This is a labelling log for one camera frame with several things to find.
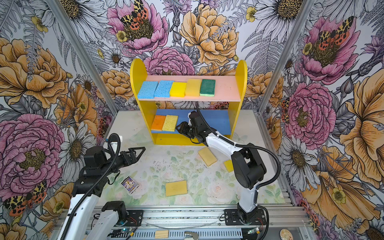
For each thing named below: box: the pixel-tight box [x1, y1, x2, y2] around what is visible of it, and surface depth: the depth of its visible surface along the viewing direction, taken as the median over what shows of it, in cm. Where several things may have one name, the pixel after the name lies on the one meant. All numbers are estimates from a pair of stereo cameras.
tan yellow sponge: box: [198, 146, 218, 167], surface depth 98 cm
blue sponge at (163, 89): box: [154, 80, 175, 98], surface depth 75 cm
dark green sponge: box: [199, 79, 216, 97], surface depth 75 cm
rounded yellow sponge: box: [185, 78, 202, 97], surface depth 74 cm
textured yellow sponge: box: [162, 115, 178, 132], surface depth 96 cm
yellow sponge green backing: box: [165, 180, 188, 197], surface depth 85 cm
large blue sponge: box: [138, 81, 159, 99], surface depth 75 cm
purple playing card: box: [120, 175, 139, 194], surface depth 85 cm
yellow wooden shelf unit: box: [130, 58, 248, 146], surface depth 78 cm
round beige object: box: [279, 228, 294, 240], surface depth 71 cm
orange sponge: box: [151, 115, 166, 131], surface depth 96 cm
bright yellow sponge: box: [169, 82, 187, 98], surface depth 73 cm
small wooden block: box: [154, 229, 169, 239], surface depth 71 cm
